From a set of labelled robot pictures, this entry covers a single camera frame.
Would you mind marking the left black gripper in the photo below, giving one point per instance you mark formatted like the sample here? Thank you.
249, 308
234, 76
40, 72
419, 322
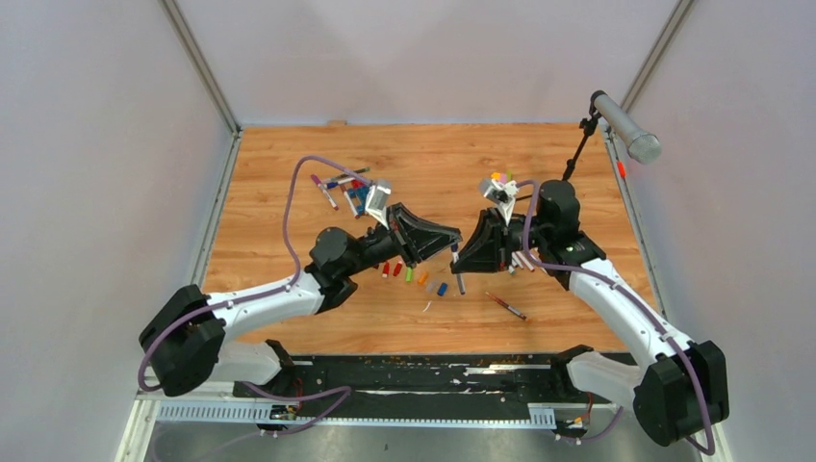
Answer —
417, 238

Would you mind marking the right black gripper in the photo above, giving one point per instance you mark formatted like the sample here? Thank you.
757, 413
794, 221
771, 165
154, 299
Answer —
488, 249

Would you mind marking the red capped short pen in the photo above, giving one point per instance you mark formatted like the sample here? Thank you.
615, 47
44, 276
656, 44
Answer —
526, 262

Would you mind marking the clear pen cap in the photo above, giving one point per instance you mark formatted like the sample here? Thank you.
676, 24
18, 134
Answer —
431, 285

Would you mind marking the red slim pen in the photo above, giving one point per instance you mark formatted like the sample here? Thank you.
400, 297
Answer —
507, 306

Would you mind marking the white pen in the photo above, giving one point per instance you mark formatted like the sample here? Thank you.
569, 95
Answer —
350, 201

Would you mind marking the blue capped pen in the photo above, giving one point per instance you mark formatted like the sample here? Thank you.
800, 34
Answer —
335, 181

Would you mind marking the purple capped pen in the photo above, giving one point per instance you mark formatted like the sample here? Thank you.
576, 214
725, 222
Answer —
324, 191

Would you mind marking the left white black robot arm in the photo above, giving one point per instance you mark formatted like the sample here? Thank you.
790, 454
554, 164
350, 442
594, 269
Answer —
184, 343

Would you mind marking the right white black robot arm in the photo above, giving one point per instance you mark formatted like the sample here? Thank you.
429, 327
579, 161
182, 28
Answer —
676, 387

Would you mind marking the colourful block stack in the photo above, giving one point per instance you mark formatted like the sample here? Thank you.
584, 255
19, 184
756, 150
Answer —
502, 177

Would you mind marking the blue red block toy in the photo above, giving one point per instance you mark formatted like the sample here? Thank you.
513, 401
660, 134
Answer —
358, 193

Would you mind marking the black microphone stand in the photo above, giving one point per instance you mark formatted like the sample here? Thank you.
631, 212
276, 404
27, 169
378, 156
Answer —
588, 125

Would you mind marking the silver microphone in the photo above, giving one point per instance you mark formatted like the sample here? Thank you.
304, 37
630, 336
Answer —
642, 146

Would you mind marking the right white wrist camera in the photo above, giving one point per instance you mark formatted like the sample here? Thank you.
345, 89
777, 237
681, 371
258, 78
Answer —
501, 194

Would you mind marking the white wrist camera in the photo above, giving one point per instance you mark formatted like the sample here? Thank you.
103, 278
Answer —
501, 194
380, 191

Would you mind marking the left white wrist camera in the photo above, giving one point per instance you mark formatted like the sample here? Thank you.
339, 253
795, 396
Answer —
380, 191

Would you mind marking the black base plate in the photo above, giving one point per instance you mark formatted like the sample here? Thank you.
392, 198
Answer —
471, 387

